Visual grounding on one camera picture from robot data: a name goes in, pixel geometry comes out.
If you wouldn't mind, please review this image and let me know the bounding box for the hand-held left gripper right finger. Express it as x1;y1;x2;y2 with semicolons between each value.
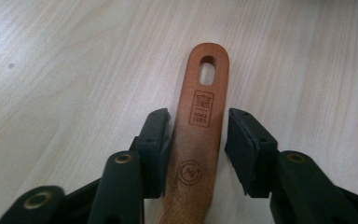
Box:
224;107;358;224

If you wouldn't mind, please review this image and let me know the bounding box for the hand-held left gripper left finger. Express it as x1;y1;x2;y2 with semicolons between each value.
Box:
87;107;172;224

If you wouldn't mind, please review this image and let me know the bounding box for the orange round object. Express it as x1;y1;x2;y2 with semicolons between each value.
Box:
158;42;230;224

